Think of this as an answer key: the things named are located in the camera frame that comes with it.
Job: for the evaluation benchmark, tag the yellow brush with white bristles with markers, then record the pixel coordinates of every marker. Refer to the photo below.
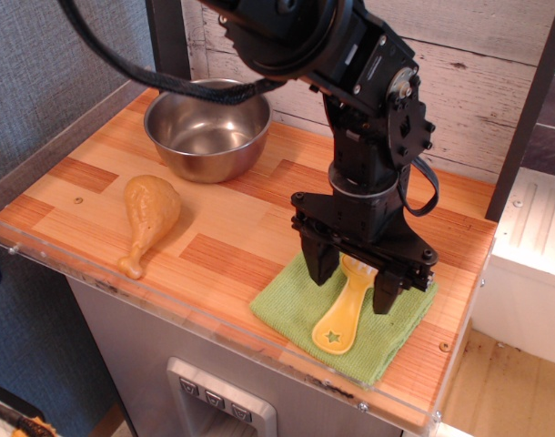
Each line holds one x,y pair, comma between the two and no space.
336,331

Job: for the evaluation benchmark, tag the silver dispenser panel with buttons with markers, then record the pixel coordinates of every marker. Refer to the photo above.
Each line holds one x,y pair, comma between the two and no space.
218,400

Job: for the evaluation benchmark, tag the dark right frame post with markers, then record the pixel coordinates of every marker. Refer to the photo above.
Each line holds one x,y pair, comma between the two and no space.
528,118

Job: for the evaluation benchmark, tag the stainless steel bowl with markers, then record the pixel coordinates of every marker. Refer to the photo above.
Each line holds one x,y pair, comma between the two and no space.
205,142

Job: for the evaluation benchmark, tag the toy chicken drumstick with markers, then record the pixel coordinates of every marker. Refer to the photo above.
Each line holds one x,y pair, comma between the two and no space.
153,209

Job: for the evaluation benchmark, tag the clear acrylic edge guard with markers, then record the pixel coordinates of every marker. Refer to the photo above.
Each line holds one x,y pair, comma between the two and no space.
248,334

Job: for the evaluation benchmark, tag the dark frame post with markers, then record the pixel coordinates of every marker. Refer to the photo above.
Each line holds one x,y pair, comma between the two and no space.
169,41
528,118

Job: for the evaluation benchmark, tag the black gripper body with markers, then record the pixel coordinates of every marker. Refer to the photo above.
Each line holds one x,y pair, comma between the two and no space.
372,230

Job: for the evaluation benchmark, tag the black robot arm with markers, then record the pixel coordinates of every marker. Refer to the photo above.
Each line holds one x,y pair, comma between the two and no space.
369,81

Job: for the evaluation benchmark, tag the dark left frame post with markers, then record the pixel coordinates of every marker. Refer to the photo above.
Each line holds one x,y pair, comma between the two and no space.
169,41

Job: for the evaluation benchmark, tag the green cloth napkin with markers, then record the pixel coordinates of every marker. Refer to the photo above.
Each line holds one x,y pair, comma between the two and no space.
292,304

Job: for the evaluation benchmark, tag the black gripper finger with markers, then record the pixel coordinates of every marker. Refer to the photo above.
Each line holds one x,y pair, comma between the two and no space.
322,259
387,286

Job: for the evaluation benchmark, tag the orange black object bottom left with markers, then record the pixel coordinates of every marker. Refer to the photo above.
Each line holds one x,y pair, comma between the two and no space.
28,426

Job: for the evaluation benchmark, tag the grey toy fridge cabinet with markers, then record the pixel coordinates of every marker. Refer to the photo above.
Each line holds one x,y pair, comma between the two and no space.
136,347

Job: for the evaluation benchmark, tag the white toy sink unit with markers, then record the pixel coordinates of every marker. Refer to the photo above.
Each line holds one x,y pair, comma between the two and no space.
515,302

